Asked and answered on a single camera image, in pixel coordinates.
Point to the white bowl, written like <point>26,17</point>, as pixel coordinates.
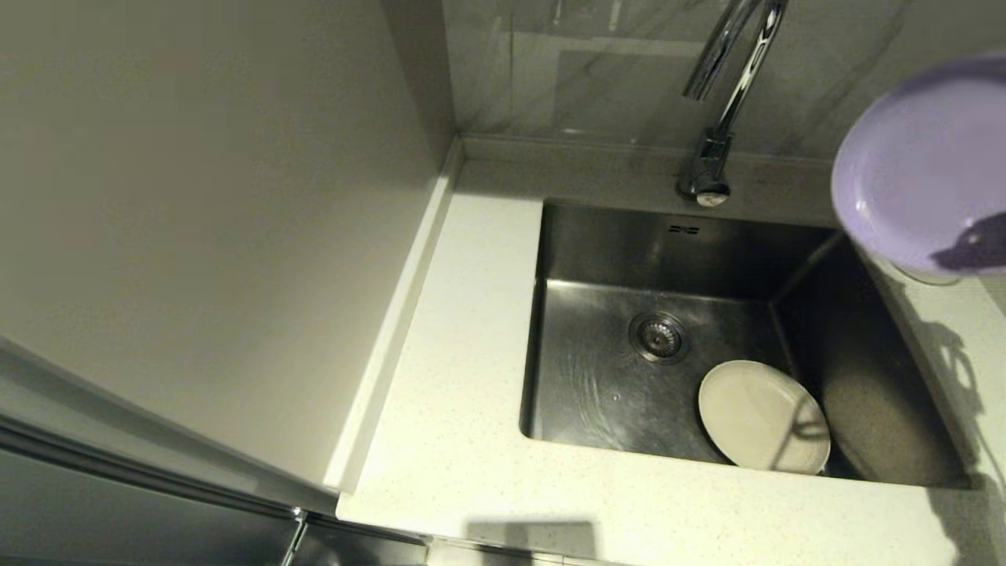
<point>931,277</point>

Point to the under-counter cabinet front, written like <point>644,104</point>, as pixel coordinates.
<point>361,549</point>

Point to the stainless steel sink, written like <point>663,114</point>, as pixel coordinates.
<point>597,393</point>

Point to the beige tall cabinet panel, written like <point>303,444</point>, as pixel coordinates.
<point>196,196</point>

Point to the grey glossy cabinet door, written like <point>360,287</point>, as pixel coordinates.
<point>118,519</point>

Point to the round metal drain strainer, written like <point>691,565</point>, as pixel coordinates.
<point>659,336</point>

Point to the chrome gooseneck faucet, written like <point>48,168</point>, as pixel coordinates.
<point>747,63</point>

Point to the purple plate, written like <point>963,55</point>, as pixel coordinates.
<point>919,165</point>

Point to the beige plate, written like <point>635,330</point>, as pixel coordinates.
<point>762,417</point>

